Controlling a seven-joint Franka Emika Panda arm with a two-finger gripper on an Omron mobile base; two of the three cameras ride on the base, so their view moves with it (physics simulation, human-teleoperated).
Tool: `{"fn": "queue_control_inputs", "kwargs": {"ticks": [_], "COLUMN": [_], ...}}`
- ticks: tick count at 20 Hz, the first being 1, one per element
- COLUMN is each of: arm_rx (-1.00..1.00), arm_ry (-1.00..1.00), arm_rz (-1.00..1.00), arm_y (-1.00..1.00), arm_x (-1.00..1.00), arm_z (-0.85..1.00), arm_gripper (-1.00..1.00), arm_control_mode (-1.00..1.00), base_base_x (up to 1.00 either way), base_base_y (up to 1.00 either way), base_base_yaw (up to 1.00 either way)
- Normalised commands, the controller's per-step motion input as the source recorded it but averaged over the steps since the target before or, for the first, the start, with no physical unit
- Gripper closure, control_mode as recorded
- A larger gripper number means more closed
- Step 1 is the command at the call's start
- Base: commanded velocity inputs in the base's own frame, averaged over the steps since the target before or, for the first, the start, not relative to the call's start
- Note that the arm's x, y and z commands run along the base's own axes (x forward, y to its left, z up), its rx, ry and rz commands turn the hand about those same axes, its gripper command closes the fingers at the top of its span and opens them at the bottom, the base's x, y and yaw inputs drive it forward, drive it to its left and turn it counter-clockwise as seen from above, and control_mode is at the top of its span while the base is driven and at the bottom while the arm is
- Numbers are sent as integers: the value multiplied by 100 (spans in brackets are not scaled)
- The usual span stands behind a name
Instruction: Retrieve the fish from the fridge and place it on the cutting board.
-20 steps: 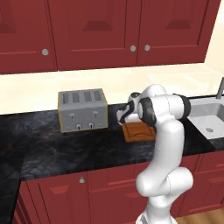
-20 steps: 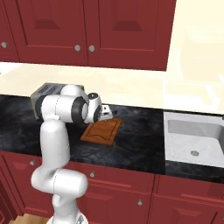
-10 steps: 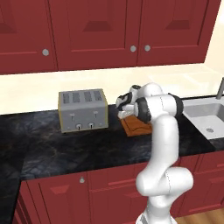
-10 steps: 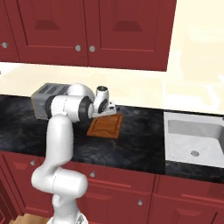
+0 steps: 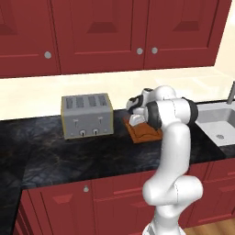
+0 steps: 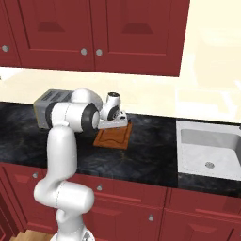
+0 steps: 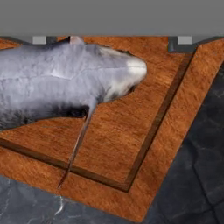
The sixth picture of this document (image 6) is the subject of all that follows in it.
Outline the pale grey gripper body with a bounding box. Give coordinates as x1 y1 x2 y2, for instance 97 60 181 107
97 118 129 131

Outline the brown wooden cutting board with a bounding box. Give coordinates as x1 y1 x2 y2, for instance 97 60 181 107
92 120 134 151

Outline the grey toaster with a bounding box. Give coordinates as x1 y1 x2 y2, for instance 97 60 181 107
32 88 76 130

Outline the red drawer front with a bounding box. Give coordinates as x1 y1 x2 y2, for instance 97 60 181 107
67 173 169 209
168 187 241 224

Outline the white sink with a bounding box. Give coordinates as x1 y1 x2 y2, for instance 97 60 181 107
175 120 241 183

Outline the red base cupboard door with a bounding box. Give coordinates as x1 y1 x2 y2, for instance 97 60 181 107
0 162 59 234
159 209 241 241
82 195 166 241

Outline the red wall cupboard door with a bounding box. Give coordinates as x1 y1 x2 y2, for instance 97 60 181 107
89 0 191 78
3 0 96 72
0 0 22 68

